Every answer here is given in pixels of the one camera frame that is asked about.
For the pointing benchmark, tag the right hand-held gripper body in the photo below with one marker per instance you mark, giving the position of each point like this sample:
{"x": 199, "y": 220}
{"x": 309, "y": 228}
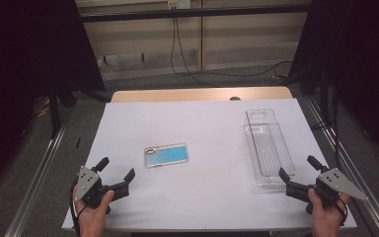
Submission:
{"x": 334, "y": 182}

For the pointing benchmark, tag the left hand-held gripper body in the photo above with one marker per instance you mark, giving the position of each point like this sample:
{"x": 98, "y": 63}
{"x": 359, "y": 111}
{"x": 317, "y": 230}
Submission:
{"x": 89, "y": 182}

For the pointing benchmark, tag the clear plastic tray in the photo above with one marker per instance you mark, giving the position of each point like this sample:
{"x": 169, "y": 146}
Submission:
{"x": 268, "y": 148}

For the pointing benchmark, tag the blue phone case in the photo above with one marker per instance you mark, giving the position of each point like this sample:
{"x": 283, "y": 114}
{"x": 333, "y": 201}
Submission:
{"x": 166, "y": 155}

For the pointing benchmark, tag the person's left hand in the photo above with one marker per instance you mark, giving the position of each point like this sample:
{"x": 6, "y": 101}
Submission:
{"x": 93, "y": 217}

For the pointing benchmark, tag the person's right hand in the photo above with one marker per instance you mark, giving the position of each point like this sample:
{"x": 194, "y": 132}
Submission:
{"x": 325, "y": 219}

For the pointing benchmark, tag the black metal stand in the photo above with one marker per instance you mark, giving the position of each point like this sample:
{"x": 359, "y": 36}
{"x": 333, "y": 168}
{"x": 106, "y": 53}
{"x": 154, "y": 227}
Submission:
{"x": 54, "y": 112}

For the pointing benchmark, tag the white table sheet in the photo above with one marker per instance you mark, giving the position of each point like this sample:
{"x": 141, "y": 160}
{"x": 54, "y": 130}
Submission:
{"x": 210, "y": 125}

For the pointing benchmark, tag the black curtain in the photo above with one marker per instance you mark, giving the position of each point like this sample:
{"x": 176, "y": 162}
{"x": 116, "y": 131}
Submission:
{"x": 362, "y": 65}
{"x": 19, "y": 82}

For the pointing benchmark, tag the black horizontal bar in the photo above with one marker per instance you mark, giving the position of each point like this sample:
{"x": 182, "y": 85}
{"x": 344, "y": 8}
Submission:
{"x": 190, "y": 13}

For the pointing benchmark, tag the aluminium floor rail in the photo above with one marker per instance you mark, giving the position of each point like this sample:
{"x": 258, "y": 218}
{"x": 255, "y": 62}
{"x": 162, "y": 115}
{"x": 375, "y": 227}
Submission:
{"x": 358, "y": 177}
{"x": 36, "y": 181}

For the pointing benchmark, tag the white wall socket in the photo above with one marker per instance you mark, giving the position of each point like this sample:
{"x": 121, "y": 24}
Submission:
{"x": 178, "y": 4}

